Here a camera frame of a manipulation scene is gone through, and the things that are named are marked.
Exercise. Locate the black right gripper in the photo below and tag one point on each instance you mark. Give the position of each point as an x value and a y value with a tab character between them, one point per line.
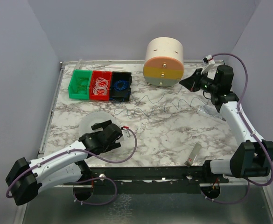
199	80

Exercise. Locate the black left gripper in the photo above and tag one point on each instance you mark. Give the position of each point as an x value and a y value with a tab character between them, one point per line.
113	134

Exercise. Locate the white perforated cable spool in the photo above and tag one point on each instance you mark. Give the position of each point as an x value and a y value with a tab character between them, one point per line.
93	118

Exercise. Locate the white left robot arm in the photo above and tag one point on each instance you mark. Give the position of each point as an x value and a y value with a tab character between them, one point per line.
28	178

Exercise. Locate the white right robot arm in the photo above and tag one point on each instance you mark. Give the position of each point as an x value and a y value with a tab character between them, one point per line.
254	155

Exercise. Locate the clear plastic bag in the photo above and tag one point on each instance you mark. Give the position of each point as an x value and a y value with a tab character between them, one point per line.
210	112

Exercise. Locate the round three-drawer cabinet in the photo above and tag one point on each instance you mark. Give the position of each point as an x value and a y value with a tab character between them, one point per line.
164	65

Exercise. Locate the black plastic bin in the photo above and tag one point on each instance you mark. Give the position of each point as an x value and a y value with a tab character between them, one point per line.
120	89

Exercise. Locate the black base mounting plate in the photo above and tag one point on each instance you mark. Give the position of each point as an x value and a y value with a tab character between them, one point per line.
159	180

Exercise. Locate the green plastic bin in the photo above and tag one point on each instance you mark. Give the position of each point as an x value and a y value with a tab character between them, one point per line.
79	84

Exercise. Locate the red plastic bin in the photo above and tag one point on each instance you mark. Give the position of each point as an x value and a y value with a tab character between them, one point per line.
99	88

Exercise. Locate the grey tool with red label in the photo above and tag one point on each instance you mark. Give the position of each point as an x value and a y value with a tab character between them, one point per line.
193	154

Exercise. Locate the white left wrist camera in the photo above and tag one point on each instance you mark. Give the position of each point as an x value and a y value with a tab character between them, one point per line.
125	132

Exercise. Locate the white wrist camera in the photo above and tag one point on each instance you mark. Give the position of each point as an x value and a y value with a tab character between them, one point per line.
125	132
208	64

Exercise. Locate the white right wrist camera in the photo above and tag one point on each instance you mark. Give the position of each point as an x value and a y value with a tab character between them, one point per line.
208	64

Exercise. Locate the aluminium frame rail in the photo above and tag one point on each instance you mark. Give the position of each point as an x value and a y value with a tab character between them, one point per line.
51	113

